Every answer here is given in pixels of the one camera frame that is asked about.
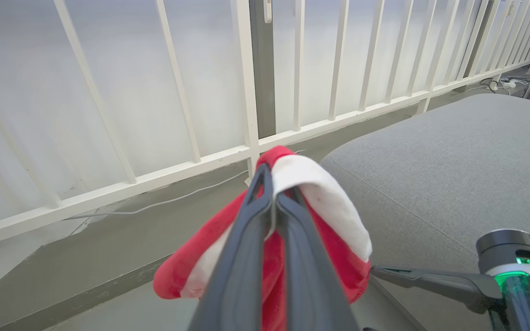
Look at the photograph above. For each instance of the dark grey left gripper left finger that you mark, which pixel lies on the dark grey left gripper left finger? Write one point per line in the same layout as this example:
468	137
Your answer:
237	266

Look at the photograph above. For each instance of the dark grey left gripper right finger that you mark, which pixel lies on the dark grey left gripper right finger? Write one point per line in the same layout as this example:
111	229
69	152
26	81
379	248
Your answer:
311	276

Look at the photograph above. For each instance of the grey fabric sofa seat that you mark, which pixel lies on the grey fabric sofa seat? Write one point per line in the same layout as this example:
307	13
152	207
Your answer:
453	161

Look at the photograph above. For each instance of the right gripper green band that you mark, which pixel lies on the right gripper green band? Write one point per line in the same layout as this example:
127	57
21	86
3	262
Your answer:
522	294

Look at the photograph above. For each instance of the white metal railing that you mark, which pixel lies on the white metal railing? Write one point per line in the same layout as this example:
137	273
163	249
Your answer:
246	92

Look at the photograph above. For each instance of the white power strip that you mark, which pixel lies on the white power strip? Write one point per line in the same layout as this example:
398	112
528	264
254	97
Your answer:
509	84

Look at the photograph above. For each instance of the red and white varsity jacket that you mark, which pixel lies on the red and white varsity jacket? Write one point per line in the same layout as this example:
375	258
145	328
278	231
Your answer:
329	197

